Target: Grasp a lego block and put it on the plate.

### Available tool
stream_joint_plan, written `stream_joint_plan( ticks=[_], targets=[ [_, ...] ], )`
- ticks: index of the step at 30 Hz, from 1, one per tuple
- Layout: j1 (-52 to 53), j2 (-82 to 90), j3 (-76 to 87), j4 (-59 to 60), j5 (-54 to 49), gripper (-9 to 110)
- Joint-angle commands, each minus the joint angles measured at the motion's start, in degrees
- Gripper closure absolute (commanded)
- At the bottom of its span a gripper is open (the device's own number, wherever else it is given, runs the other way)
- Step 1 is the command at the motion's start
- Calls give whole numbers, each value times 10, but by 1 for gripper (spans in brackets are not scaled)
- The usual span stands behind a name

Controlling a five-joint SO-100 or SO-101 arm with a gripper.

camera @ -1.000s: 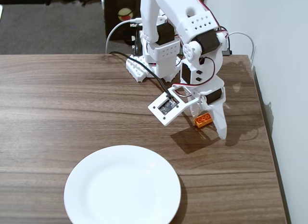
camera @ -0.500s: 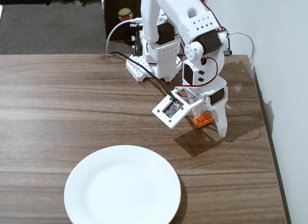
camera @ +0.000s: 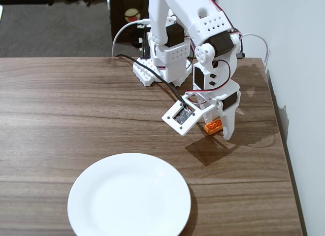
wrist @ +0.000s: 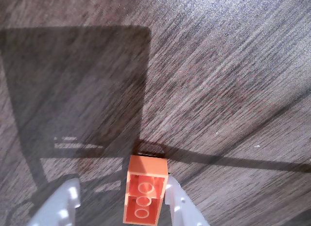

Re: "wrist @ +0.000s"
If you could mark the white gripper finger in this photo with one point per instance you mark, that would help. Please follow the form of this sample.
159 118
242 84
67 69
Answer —
58 206
184 209

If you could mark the orange lego block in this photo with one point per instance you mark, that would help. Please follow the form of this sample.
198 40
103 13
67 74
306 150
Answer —
144 192

